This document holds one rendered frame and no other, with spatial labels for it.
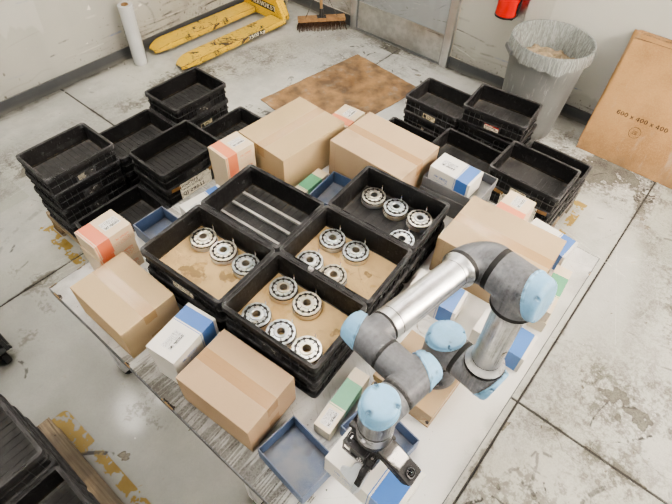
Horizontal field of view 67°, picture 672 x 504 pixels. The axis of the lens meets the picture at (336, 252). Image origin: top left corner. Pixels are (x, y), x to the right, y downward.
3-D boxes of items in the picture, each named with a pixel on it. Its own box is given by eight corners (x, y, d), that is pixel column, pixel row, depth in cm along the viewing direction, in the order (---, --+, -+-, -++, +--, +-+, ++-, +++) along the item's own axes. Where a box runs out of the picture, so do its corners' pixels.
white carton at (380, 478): (419, 485, 121) (426, 474, 114) (390, 528, 115) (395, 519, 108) (354, 431, 129) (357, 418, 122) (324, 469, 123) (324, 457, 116)
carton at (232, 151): (238, 144, 233) (236, 131, 227) (255, 156, 228) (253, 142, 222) (210, 160, 225) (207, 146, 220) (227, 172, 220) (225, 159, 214)
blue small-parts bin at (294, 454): (337, 468, 157) (338, 460, 151) (302, 505, 149) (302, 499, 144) (294, 423, 165) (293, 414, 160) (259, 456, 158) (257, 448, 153)
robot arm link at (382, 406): (414, 399, 91) (381, 431, 87) (406, 422, 100) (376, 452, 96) (382, 370, 95) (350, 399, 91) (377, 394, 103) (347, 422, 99)
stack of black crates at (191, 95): (206, 124, 357) (194, 65, 323) (235, 142, 346) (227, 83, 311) (160, 151, 337) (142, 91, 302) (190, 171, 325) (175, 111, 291)
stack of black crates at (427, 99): (469, 141, 354) (481, 99, 328) (446, 162, 339) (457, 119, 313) (421, 118, 370) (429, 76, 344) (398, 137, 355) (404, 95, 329)
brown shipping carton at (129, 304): (183, 318, 189) (173, 294, 177) (133, 358, 178) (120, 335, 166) (134, 276, 201) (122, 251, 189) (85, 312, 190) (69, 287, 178)
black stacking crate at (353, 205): (445, 225, 210) (450, 205, 201) (409, 269, 194) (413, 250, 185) (365, 185, 224) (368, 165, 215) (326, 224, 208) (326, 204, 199)
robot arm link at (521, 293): (465, 354, 163) (515, 239, 122) (504, 386, 156) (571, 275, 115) (442, 377, 157) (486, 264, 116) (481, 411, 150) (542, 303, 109)
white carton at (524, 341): (530, 349, 186) (538, 336, 179) (516, 372, 179) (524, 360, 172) (481, 320, 193) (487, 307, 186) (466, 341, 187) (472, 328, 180)
